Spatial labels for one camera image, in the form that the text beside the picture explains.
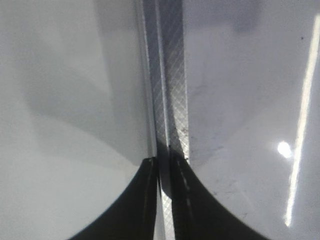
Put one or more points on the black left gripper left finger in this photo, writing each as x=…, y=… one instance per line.
x=133, y=215

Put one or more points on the white board with aluminium frame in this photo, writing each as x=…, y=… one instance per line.
x=234, y=87

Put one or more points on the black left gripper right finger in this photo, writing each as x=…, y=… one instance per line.
x=197, y=215

